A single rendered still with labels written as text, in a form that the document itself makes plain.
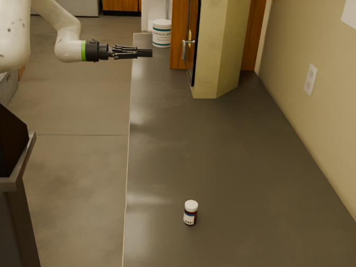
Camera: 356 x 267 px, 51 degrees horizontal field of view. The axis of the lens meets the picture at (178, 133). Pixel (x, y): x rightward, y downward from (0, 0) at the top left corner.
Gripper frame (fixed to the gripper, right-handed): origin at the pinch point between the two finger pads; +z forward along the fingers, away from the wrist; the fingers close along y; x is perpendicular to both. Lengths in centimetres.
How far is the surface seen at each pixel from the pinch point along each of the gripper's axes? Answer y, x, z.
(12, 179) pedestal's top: -66, 19, -43
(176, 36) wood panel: 31.8, 2.6, 17.0
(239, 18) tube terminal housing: 3.6, -16.5, 42.6
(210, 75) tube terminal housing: -5.4, 7.9, 30.6
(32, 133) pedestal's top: -38, 20, -43
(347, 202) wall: -77, 20, 67
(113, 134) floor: 109, 117, -24
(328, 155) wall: -59, 14, 67
